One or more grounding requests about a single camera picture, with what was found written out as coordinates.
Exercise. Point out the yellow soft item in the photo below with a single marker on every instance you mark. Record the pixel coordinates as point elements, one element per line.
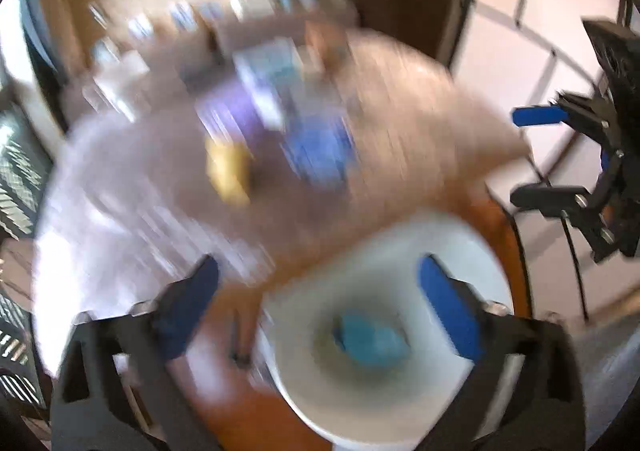
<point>227,173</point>

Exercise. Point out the black window grille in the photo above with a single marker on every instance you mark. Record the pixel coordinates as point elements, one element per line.
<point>17,181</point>

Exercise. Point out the purple hair roller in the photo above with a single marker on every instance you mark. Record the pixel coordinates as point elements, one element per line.
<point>232,113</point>

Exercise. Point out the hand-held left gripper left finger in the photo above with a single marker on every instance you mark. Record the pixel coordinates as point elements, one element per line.
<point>186,311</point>

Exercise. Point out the white round bin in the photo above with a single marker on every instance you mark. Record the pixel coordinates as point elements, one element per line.
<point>310,381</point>

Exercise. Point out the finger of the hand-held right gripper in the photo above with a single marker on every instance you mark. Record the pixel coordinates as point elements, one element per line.
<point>537,116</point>
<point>550,197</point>

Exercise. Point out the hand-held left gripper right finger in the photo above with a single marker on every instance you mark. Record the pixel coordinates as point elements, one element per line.
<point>450,318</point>

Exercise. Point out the blue flat item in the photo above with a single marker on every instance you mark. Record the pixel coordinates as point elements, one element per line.
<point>320,151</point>

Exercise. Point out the blue packet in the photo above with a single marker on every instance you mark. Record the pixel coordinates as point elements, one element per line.
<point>372,341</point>

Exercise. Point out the clear plastic table sheet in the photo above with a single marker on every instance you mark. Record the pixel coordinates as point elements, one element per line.
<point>110,231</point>

